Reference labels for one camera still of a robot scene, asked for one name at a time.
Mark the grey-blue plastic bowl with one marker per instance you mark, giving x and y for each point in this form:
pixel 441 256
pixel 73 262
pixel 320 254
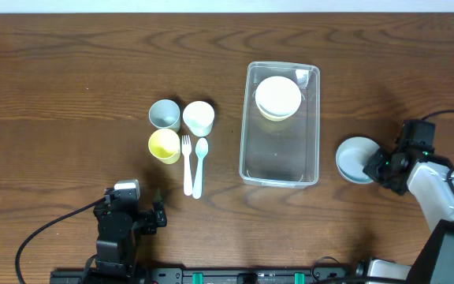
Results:
pixel 352 156

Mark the yellow plastic cup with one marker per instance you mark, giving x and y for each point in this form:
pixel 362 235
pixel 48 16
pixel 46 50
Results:
pixel 164 144

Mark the white plastic cup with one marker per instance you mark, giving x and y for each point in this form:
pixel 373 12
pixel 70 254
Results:
pixel 199 118

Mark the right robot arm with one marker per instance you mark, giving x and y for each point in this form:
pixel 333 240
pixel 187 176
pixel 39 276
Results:
pixel 430 179

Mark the white plastic bowl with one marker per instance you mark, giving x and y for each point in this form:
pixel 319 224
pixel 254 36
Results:
pixel 278 95

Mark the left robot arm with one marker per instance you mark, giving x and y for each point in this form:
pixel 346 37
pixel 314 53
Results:
pixel 116 258

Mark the clear plastic container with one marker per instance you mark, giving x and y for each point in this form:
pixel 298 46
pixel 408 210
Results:
pixel 281 153

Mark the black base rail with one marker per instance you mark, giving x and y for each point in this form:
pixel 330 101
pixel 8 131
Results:
pixel 180 276

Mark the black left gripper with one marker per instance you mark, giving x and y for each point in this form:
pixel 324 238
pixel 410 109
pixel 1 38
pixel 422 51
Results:
pixel 148 222

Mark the yellow plastic bowl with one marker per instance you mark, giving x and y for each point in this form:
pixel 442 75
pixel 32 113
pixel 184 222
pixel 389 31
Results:
pixel 274 117

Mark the light blue plastic spoon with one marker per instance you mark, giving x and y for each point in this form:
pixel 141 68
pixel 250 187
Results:
pixel 201 150

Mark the grey plastic cup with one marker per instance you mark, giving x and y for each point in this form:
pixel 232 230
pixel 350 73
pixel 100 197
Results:
pixel 165 114

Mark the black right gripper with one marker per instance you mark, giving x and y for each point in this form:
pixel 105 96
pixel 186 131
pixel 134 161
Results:
pixel 371 168

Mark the white plastic fork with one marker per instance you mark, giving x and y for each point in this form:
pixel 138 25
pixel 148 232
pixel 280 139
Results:
pixel 186 150

